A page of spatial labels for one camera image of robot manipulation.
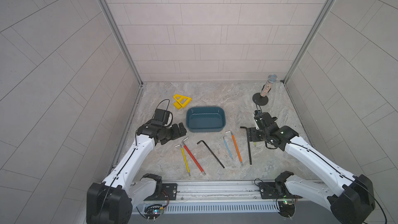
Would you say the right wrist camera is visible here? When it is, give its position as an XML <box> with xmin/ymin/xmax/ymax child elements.
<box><xmin>254</xmin><ymin>110</ymin><xmax>264</xmax><ymax>128</ymax></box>

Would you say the right green circuit board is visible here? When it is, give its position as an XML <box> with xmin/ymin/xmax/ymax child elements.
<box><xmin>277</xmin><ymin>201</ymin><xmax>295</xmax><ymax>219</ymax></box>

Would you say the teal plastic storage box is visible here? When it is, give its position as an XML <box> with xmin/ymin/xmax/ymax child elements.
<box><xmin>186</xmin><ymin>106</ymin><xmax>226</xmax><ymax>133</ymax></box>

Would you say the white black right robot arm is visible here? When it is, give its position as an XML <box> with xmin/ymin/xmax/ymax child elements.
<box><xmin>246</xmin><ymin>111</ymin><xmax>376</xmax><ymax>224</ymax></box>

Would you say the red hex key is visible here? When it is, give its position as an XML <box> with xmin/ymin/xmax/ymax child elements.
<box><xmin>182</xmin><ymin>138</ymin><xmax>206</xmax><ymax>175</ymax></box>

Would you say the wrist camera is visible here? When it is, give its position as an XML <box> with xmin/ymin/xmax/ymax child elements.
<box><xmin>153</xmin><ymin>108</ymin><xmax>170</xmax><ymax>126</ymax></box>
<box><xmin>254</xmin><ymin>110</ymin><xmax>264</xmax><ymax>128</ymax></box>

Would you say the aluminium mounting rail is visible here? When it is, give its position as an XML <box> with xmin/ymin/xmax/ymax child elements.
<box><xmin>93</xmin><ymin>178</ymin><xmax>346</xmax><ymax>206</ymax></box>

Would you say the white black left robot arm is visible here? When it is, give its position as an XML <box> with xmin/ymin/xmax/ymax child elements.
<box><xmin>86</xmin><ymin>122</ymin><xmax>187</xmax><ymax>224</ymax></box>

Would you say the yellow plastic triangle holder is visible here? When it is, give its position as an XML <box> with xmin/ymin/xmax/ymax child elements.
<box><xmin>173</xmin><ymin>94</ymin><xmax>192</xmax><ymax>110</ymax></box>

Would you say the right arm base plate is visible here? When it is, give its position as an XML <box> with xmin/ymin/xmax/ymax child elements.
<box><xmin>256</xmin><ymin>181</ymin><xmax>300</xmax><ymax>200</ymax></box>

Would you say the left green circuit board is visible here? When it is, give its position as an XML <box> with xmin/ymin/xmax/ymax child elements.
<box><xmin>143</xmin><ymin>204</ymin><xmax>165</xmax><ymax>222</ymax></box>

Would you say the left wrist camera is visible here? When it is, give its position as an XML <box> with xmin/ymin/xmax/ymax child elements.
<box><xmin>153</xmin><ymin>108</ymin><xmax>170</xmax><ymax>126</ymax></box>

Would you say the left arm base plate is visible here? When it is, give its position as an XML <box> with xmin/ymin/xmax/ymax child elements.
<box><xmin>145</xmin><ymin>183</ymin><xmax>178</xmax><ymax>201</ymax></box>

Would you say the orange hex key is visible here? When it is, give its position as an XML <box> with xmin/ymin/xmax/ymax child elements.
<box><xmin>225</xmin><ymin>131</ymin><xmax>243</xmax><ymax>166</ymax></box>

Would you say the blue hex key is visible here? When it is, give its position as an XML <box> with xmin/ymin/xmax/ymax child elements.
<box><xmin>223</xmin><ymin>136</ymin><xmax>233</xmax><ymax>160</ymax></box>

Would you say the black stand with glitter tube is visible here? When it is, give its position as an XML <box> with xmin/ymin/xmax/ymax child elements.
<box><xmin>252</xmin><ymin>74</ymin><xmax>277</xmax><ymax>106</ymax></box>

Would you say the long black hex key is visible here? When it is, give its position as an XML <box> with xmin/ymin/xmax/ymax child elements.
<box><xmin>240</xmin><ymin>126</ymin><xmax>252</xmax><ymax>165</ymax></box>

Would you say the yellow hex key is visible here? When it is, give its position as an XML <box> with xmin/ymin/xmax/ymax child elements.
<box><xmin>175</xmin><ymin>144</ymin><xmax>191</xmax><ymax>177</ymax></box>

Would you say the green circuit board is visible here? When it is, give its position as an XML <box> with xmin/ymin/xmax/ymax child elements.
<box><xmin>143</xmin><ymin>204</ymin><xmax>165</xmax><ymax>222</ymax></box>
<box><xmin>277</xmin><ymin>201</ymin><xmax>295</xmax><ymax>219</ymax></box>

